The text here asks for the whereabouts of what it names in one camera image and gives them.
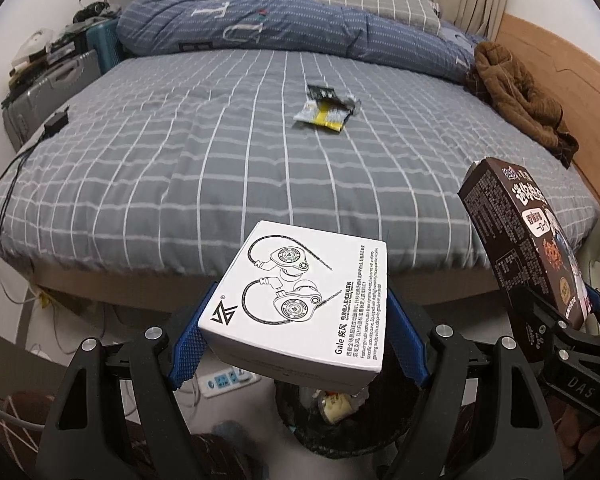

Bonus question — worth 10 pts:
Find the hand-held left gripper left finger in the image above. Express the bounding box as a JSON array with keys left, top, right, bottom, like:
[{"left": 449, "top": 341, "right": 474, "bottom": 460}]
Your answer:
[{"left": 40, "top": 282, "right": 221, "bottom": 480}]

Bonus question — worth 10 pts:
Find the white device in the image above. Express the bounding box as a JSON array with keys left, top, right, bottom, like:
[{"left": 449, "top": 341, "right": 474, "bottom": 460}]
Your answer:
[{"left": 12, "top": 30, "right": 56, "bottom": 68}]

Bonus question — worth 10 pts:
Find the brown fleece coat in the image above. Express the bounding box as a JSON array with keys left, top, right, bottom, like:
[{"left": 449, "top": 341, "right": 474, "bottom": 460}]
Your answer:
[{"left": 467, "top": 42, "right": 580, "bottom": 168}]

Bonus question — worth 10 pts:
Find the wooden headboard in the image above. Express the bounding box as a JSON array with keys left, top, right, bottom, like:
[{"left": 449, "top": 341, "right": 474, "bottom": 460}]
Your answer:
[{"left": 495, "top": 14, "right": 600, "bottom": 206}]

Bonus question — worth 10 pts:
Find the black trash bin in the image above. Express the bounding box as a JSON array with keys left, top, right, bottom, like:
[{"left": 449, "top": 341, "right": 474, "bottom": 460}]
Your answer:
[{"left": 275, "top": 340, "right": 431, "bottom": 453}]

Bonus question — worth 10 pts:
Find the white power strip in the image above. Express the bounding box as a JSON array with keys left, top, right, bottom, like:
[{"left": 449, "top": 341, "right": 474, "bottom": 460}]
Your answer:
[{"left": 200, "top": 365, "right": 261, "bottom": 398}]

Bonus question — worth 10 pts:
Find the black snack wrapper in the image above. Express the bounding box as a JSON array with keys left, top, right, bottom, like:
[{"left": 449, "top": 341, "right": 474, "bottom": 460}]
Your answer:
[{"left": 306, "top": 82, "right": 337, "bottom": 103}]

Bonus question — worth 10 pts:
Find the white earphone box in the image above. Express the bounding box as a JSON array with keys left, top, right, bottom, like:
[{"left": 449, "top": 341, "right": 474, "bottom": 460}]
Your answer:
[{"left": 198, "top": 220, "right": 392, "bottom": 391}]

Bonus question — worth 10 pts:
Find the brown printed snack box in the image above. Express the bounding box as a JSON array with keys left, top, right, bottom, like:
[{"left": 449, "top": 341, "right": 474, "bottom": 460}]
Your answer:
[{"left": 457, "top": 157, "right": 600, "bottom": 363}]

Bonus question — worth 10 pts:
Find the grey hard case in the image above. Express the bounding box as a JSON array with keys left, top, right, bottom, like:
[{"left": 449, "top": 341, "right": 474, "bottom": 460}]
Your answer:
[{"left": 1, "top": 50, "right": 103, "bottom": 151}]

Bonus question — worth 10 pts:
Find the grey checked pillow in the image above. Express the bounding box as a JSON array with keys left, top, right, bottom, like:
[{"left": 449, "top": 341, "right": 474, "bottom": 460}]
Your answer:
[{"left": 311, "top": 0, "right": 443, "bottom": 36}]

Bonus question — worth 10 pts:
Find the black adapter cable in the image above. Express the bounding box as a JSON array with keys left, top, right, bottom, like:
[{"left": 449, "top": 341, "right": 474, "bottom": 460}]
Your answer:
[{"left": 0, "top": 130, "right": 48, "bottom": 266}]

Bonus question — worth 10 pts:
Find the black cable bundle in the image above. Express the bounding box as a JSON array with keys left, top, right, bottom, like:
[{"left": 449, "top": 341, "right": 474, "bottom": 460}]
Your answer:
[{"left": 74, "top": 2, "right": 121, "bottom": 25}]

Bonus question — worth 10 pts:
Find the teal suitcase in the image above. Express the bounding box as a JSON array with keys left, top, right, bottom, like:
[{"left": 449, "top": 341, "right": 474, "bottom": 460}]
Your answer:
[{"left": 85, "top": 17, "right": 128, "bottom": 73}]

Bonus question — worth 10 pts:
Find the blue striped duvet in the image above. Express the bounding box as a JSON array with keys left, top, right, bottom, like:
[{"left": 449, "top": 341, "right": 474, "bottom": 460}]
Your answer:
[{"left": 116, "top": 0, "right": 486, "bottom": 83}]

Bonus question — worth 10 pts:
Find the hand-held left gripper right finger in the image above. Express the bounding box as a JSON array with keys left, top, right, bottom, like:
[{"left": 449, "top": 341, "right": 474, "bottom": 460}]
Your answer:
[{"left": 380, "top": 290, "right": 566, "bottom": 480}]

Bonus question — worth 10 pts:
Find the bed with grey checked sheet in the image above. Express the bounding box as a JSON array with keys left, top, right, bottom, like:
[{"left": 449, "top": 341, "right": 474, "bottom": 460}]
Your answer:
[{"left": 0, "top": 50, "right": 600, "bottom": 311}]

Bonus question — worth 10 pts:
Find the brown checked cloth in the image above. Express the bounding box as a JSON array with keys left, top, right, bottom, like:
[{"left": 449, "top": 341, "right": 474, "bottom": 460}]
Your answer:
[{"left": 0, "top": 392, "right": 56, "bottom": 480}]

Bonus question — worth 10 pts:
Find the yellow and silver snack wrapper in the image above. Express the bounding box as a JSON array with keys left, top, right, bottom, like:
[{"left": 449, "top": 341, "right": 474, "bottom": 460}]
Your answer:
[{"left": 293, "top": 97, "right": 361, "bottom": 132}]

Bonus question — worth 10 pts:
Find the black power adapter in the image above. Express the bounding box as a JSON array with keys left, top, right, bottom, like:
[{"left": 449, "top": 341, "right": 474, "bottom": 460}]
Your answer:
[{"left": 44, "top": 107, "right": 71, "bottom": 136}]

